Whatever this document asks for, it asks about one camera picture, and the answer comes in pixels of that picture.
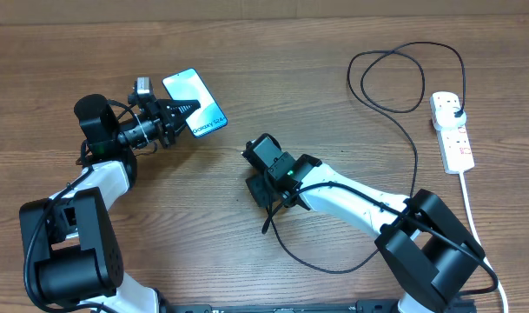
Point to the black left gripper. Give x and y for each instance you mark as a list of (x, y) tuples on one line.
[(160, 113)]

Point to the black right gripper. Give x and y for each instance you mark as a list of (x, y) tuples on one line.
[(266, 197)]

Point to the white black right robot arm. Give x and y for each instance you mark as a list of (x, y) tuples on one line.
[(429, 251)]

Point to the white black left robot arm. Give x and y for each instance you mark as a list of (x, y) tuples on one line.
[(72, 259)]

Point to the white charger plug adapter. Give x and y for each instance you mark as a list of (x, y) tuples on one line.
[(448, 118)]

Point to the white power strip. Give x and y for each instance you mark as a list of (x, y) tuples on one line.
[(455, 149)]

